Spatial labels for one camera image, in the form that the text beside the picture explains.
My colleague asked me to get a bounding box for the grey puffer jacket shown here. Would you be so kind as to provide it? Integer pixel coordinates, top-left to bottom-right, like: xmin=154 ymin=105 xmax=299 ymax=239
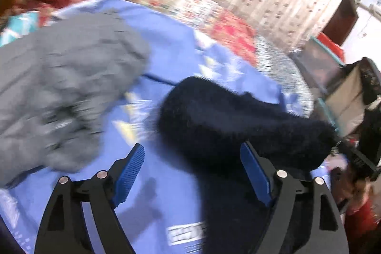
xmin=1 ymin=11 xmax=150 ymax=187

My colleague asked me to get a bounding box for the beige fabric storage box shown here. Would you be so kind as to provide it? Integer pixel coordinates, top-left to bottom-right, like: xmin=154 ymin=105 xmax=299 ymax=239
xmin=326 ymin=64 xmax=380 ymax=137

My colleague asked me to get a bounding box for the right hand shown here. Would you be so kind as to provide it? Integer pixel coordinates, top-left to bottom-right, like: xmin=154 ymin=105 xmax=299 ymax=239
xmin=331 ymin=165 xmax=371 ymax=215

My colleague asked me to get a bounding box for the blue printed bed sheet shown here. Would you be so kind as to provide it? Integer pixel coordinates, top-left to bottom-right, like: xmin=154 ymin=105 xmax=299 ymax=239
xmin=1 ymin=0 xmax=333 ymax=253

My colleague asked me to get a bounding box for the red patchwork quilt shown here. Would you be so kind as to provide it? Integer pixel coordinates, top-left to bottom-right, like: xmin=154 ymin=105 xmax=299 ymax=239
xmin=12 ymin=0 xmax=314 ymax=117

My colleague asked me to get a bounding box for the dark navy fleece garment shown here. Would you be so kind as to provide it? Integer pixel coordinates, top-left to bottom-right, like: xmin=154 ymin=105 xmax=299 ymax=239
xmin=158 ymin=77 xmax=346 ymax=253

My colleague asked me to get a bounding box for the teal patterned cloth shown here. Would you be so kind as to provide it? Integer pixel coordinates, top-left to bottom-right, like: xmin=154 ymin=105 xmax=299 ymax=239
xmin=0 ymin=11 xmax=39 ymax=47

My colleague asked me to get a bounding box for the dark bag on box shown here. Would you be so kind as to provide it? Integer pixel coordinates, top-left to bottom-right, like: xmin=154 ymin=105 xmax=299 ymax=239
xmin=359 ymin=57 xmax=381 ymax=105

